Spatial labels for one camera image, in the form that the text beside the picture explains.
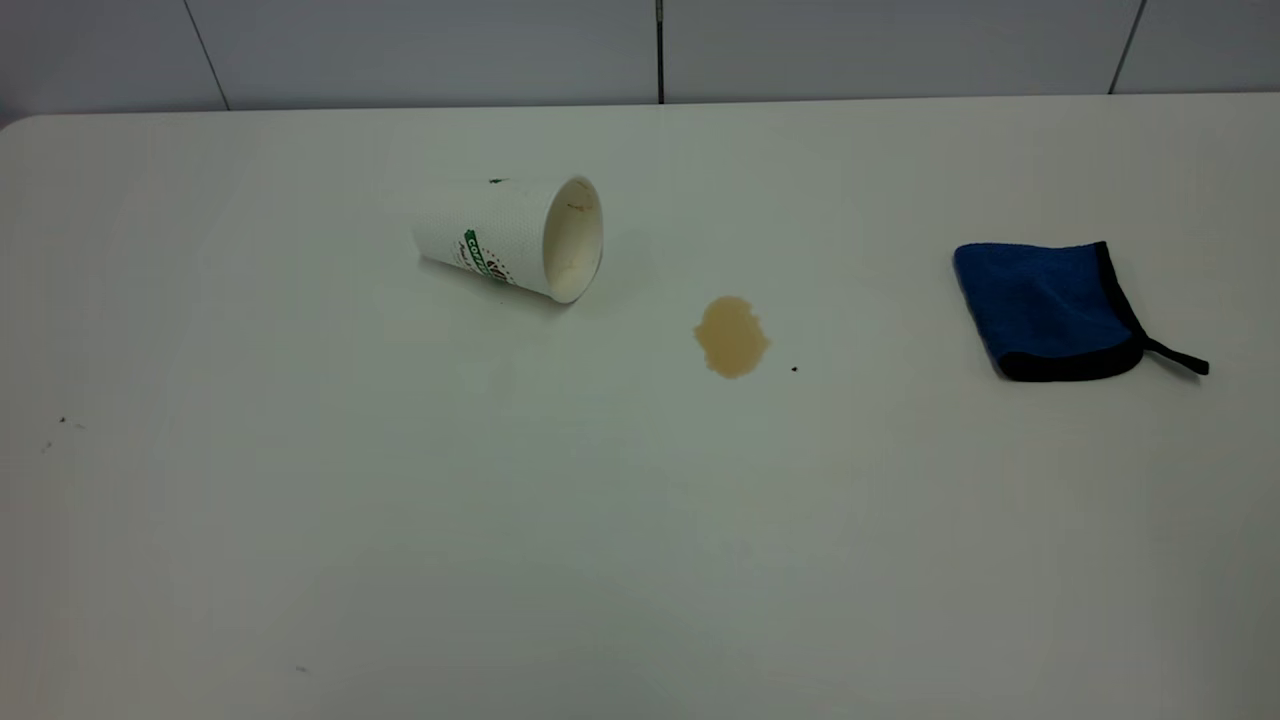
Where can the white paper coffee cup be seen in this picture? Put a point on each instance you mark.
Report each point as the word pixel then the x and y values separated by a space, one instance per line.
pixel 490 235

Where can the brown coffee spill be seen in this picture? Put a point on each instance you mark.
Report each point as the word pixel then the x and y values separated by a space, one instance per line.
pixel 732 338

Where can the blue microfiber cloth black trim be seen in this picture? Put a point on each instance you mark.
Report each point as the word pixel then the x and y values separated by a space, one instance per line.
pixel 1045 305

